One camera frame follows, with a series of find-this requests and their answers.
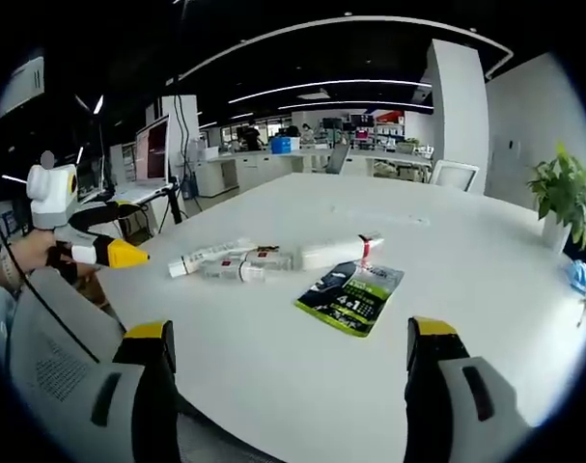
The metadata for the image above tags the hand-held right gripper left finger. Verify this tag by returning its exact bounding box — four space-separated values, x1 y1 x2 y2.
44 319 179 463

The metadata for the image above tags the large white skincare tube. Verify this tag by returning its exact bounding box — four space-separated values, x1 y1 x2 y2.
295 232 386 272

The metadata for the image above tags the white side desk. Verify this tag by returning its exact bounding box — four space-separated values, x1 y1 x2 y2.
109 180 177 205

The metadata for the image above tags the white mesh chair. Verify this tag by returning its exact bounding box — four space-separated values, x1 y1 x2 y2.
428 158 482 193

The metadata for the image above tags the slim white skincare tube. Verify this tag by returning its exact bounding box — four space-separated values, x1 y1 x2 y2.
167 237 256 280

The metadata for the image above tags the clear skincare bottle red label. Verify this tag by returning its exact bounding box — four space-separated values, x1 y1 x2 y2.
242 246 294 272

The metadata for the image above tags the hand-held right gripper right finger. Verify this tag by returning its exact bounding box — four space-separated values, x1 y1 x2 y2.
404 315 535 463

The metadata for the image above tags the blue cloth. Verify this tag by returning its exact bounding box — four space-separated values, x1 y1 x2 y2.
561 259 586 293

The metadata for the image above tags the blue storage box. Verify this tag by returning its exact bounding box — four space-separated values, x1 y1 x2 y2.
270 136 301 155

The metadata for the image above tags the computer monitor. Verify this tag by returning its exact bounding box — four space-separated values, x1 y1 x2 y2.
134 114 172 185

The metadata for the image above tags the black cable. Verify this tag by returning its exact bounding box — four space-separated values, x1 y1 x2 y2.
0 201 103 366

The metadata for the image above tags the person's left hand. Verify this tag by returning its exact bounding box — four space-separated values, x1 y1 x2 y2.
7 230 97 286

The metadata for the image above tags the grey office chair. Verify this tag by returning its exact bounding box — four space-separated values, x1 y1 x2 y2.
324 143 352 176

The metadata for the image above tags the green and black packet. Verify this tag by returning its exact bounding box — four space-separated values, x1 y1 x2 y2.
293 261 405 339

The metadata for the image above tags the grey mesh chair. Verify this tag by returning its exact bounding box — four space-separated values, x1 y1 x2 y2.
6 267 129 449

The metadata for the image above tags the clear skincare bottle white cap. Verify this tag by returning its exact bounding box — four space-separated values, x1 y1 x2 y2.
198 259 267 285

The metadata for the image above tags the potted green plant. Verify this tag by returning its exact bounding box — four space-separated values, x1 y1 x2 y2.
525 141 586 253

